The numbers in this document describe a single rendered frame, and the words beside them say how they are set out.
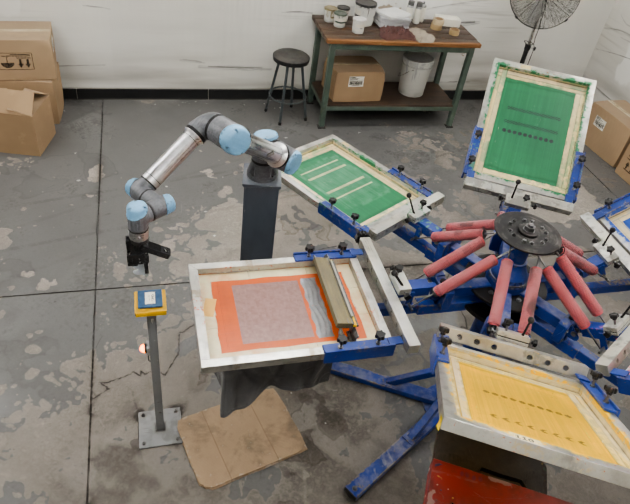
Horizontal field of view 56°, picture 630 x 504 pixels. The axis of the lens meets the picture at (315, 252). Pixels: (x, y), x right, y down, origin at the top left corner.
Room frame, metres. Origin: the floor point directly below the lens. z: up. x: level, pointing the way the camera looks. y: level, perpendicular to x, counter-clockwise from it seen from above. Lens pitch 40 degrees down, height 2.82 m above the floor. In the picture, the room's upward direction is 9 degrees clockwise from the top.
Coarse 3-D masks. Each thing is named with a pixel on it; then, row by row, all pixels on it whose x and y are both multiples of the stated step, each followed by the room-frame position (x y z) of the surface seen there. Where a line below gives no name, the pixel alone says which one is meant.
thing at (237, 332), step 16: (352, 304) 1.89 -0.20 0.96; (224, 320) 1.68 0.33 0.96; (240, 320) 1.69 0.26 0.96; (256, 320) 1.71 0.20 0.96; (272, 320) 1.72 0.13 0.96; (288, 320) 1.74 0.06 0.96; (304, 320) 1.75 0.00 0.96; (224, 336) 1.59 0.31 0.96; (240, 336) 1.61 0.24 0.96; (256, 336) 1.62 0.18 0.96; (272, 336) 1.63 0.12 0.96; (288, 336) 1.65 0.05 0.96; (304, 336) 1.66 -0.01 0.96; (336, 336) 1.69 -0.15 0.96; (224, 352) 1.51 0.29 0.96
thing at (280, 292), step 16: (224, 288) 1.86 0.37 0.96; (240, 288) 1.88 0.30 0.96; (256, 288) 1.90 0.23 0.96; (272, 288) 1.91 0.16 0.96; (288, 288) 1.93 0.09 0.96; (320, 288) 1.96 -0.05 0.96; (224, 304) 1.77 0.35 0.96; (240, 304) 1.78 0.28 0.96; (256, 304) 1.80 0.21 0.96; (272, 304) 1.81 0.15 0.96; (288, 304) 1.83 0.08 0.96; (304, 304) 1.85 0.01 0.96
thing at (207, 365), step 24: (192, 264) 1.95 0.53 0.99; (216, 264) 1.97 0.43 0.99; (240, 264) 2.00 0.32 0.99; (264, 264) 2.02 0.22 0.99; (288, 264) 2.06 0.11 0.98; (312, 264) 2.10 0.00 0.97; (336, 264) 2.14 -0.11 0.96; (192, 288) 1.80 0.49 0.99; (360, 288) 1.99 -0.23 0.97; (216, 360) 1.44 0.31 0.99; (240, 360) 1.46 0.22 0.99; (264, 360) 1.48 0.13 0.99; (288, 360) 1.51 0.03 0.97; (312, 360) 1.54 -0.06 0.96
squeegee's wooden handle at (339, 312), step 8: (320, 264) 2.00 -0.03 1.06; (328, 264) 2.02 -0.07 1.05; (320, 272) 1.95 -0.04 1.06; (328, 272) 1.97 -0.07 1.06; (320, 280) 1.92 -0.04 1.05; (328, 280) 1.91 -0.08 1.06; (328, 288) 1.86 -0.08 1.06; (336, 288) 1.87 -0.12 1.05; (328, 296) 1.81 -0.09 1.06; (336, 296) 1.82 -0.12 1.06; (328, 304) 1.78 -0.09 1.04; (336, 304) 1.77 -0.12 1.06; (344, 304) 1.79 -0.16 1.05; (336, 312) 1.72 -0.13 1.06; (344, 312) 1.74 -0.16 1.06; (336, 320) 1.68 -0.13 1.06; (344, 320) 1.69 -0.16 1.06; (352, 320) 1.70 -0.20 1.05
